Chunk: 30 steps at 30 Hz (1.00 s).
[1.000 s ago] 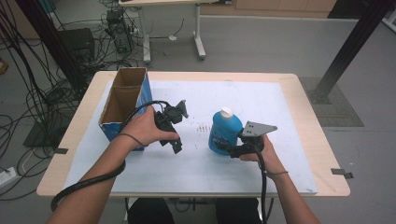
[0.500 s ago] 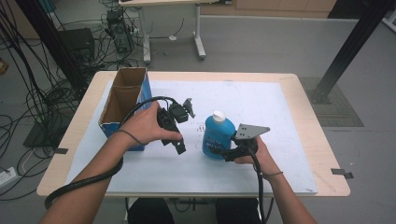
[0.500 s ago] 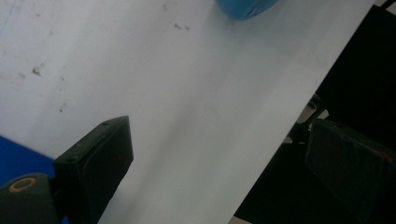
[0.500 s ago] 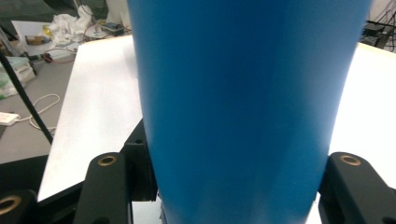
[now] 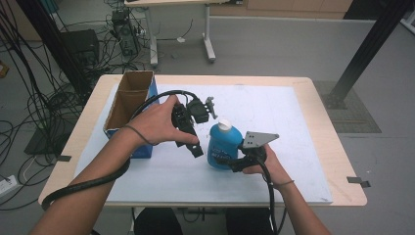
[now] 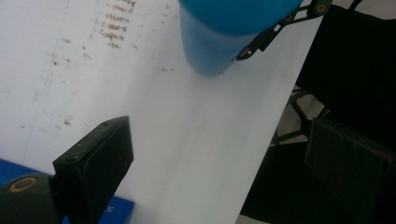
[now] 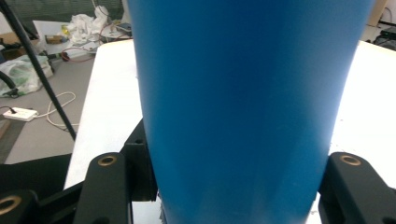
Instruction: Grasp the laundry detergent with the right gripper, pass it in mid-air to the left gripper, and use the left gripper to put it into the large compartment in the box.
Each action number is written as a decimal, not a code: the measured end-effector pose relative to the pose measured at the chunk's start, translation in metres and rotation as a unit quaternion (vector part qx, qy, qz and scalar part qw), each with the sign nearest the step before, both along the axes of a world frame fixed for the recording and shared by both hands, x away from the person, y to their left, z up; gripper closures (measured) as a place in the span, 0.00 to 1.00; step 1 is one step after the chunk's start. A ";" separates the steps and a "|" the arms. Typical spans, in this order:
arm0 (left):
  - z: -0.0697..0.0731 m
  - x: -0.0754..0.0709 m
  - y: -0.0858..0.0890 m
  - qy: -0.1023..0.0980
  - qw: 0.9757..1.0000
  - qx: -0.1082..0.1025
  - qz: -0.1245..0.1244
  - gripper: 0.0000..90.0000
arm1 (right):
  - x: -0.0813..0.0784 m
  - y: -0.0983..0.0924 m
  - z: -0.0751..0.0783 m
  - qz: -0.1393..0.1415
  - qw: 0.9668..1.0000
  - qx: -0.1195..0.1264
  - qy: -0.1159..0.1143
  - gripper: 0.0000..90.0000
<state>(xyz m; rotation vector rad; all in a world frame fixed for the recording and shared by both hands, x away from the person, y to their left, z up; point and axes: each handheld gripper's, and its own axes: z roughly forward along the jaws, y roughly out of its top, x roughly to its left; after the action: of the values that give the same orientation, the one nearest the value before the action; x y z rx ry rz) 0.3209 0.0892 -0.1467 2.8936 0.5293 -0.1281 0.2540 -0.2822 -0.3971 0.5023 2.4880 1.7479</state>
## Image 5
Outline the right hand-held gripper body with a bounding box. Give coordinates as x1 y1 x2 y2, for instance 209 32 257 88
229 130 281 174

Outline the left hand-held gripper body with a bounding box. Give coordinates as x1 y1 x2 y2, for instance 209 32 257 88
170 96 219 137

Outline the blue plastic bottle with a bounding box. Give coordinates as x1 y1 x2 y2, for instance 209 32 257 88
207 118 245 171

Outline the blue cardboard box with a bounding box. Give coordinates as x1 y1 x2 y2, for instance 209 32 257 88
103 70 161 160

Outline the person's left hand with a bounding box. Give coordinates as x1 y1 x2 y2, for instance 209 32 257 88
126 94 200 148

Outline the person's right hand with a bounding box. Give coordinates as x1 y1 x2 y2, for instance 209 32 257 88
242 144 289 188

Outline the white table mat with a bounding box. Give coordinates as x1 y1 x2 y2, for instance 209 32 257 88
73 83 334 206

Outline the dark wrist band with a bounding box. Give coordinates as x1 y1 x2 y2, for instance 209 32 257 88
272 179 296 191
123 124 159 147

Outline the person's right leg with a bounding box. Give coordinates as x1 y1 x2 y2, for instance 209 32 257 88
225 208 276 235

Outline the person's leg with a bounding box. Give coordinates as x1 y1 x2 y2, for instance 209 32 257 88
133 208 184 235
225 208 276 235

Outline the white-legged desk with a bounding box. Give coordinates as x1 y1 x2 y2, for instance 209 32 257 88
123 0 245 67

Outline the person's left leg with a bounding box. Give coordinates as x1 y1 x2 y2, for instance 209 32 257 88
133 208 184 235

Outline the black computer tower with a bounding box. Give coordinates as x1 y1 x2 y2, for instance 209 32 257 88
111 9 142 57

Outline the black box case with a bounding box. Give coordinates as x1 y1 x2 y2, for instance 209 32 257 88
60 28 101 65

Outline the black metal stand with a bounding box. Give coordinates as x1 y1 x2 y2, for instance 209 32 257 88
15 0 95 96

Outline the white power strip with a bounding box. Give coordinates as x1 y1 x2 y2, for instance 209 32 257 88
0 174 19 199

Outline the black smooth gripper cable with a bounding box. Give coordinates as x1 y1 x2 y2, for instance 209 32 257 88
256 160 289 235

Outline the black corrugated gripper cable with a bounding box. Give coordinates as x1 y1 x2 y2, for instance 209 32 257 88
41 89 201 212

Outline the tangle of black cables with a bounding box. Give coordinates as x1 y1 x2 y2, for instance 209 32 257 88
0 0 149 212

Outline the black stand base plate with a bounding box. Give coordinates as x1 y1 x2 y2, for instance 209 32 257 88
23 126 67 157

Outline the black metal post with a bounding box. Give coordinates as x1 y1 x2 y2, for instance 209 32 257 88
322 0 415 111

